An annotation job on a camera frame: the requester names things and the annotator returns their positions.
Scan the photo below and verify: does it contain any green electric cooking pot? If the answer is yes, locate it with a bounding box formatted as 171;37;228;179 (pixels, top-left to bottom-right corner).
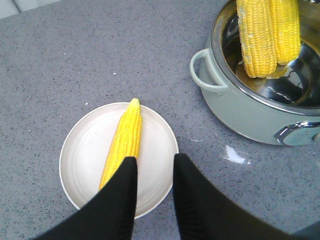
189;0;320;146

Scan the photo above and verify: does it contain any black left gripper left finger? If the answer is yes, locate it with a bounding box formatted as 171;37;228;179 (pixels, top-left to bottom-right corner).
37;157;138;240

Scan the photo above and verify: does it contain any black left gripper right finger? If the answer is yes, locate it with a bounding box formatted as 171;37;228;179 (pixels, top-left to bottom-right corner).
173;153;298;240

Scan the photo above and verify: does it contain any orange-yellow corn cob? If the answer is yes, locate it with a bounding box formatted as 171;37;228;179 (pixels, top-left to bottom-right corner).
236;0;277;78

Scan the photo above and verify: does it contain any yellow corn cob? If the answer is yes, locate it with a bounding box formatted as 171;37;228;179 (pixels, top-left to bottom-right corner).
98;98;143;190
270;0;301;65

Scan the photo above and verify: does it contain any white plate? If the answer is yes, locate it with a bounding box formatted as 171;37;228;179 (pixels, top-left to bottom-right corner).
59;102;179;219

